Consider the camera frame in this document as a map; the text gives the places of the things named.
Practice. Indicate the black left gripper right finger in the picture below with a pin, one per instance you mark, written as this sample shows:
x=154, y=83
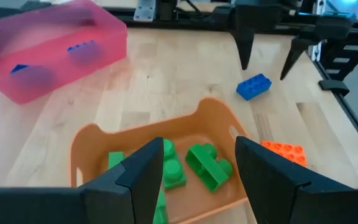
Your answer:
x=275, y=193

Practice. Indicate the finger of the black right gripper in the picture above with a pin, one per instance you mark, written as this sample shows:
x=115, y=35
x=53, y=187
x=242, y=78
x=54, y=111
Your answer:
x=245, y=31
x=300, y=43

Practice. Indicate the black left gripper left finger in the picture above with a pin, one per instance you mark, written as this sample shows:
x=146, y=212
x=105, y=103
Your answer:
x=135, y=186

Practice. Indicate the green two-stud toy block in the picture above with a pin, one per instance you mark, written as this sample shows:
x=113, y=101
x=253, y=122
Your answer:
x=207, y=168
x=172, y=171
x=161, y=211
x=116, y=158

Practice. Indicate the blue toy block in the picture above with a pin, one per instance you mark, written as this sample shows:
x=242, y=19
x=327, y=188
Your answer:
x=253, y=87
x=31, y=76
x=85, y=53

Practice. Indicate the orange plastic bin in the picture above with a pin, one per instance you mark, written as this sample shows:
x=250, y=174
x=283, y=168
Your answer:
x=197, y=124

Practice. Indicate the orange toy block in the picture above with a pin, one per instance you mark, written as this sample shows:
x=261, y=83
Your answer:
x=286, y=151

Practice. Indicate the pink translucent plastic bin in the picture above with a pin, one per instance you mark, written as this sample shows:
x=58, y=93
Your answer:
x=110, y=46

